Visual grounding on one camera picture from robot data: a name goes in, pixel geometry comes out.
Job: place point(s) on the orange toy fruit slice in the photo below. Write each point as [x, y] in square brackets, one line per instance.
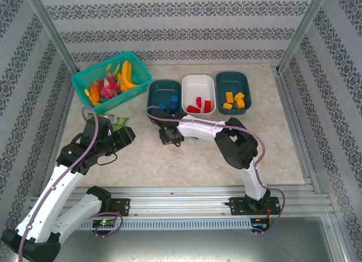
[94, 93]

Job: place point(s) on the white plastic bin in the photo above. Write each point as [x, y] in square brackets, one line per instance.
[198, 92]

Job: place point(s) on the aluminium side rail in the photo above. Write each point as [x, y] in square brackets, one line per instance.
[297, 132]

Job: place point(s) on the blue lego brick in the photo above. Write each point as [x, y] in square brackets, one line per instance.
[172, 107]
[174, 98]
[195, 138]
[162, 106]

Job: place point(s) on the green snack packet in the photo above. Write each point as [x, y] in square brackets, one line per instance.
[120, 121]

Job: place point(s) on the long red lego brick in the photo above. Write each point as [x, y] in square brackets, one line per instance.
[193, 109]

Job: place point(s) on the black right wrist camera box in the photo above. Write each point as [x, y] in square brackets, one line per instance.
[169, 137]

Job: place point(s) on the small red lego brick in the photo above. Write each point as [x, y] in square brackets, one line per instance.
[198, 101]

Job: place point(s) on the dark green plastic bin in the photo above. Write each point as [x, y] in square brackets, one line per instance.
[164, 93]
[233, 93]

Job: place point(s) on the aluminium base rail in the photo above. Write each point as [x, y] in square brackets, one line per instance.
[181, 197]

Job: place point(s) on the pink toy dragon fruit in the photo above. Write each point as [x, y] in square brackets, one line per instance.
[108, 88]

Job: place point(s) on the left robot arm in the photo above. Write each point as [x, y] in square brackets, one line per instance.
[63, 182]

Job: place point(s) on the orange square lego brick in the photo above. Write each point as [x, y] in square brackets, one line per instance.
[227, 105]

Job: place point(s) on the teal plastic mesh basket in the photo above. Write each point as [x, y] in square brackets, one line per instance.
[85, 78]

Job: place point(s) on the small circuit board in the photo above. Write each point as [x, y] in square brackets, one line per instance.
[260, 224]
[107, 223]

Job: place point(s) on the yellow toy banana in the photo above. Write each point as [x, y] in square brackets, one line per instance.
[126, 72]
[124, 85]

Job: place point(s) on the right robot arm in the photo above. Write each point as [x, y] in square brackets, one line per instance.
[203, 129]

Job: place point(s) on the aluminium frame post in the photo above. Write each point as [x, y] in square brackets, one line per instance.
[304, 27]
[48, 27]

